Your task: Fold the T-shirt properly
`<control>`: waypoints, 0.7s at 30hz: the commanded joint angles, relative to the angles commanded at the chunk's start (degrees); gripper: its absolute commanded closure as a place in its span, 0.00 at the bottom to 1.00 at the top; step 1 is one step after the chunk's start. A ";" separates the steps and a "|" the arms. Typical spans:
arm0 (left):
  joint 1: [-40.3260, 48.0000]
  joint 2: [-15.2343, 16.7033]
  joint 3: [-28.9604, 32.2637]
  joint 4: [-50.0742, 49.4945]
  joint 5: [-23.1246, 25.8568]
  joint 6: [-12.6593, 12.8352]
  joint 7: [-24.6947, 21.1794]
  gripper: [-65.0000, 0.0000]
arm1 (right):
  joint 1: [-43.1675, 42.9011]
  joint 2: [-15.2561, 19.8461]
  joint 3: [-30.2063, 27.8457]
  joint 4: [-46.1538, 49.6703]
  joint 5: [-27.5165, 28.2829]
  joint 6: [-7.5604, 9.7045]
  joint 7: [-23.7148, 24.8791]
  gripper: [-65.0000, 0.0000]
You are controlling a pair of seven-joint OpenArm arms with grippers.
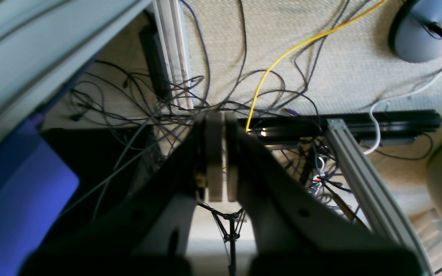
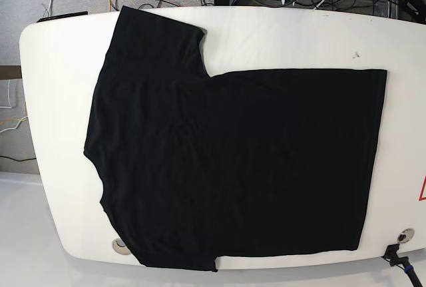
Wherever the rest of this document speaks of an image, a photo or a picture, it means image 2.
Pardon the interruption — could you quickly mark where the left metal table grommet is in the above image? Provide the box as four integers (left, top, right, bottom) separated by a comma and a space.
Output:
112, 238, 132, 256

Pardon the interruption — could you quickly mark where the black cable with clamp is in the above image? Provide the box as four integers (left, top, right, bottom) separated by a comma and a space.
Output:
381, 244, 426, 287

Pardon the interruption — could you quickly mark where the black T-shirt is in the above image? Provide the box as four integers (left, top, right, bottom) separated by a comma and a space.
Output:
84, 7, 387, 271

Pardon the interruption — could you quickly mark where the right metal table grommet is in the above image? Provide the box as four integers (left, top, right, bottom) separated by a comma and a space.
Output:
397, 228, 415, 244

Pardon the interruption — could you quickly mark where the metal table grommet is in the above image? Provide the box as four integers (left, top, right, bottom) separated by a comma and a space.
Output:
112, 238, 132, 256
397, 228, 415, 244

